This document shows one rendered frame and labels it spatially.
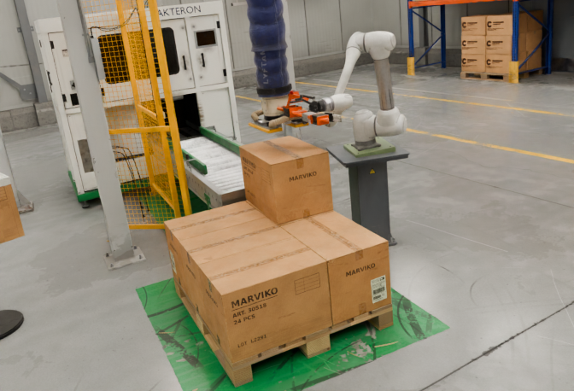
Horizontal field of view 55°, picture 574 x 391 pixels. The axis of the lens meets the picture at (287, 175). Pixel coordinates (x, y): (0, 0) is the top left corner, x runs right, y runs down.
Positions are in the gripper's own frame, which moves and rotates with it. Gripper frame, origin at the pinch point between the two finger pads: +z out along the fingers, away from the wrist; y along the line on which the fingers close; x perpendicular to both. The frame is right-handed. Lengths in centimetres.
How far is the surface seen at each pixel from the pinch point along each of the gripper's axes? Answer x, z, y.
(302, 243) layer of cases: -38, 21, 69
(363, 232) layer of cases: -48, -14, 69
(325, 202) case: -5, -13, 62
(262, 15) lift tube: 16, 7, -58
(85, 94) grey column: 132, 105, -15
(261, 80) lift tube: 21.4, 9.9, -18.7
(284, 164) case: -4.4, 12.5, 30.4
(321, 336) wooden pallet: -66, 29, 113
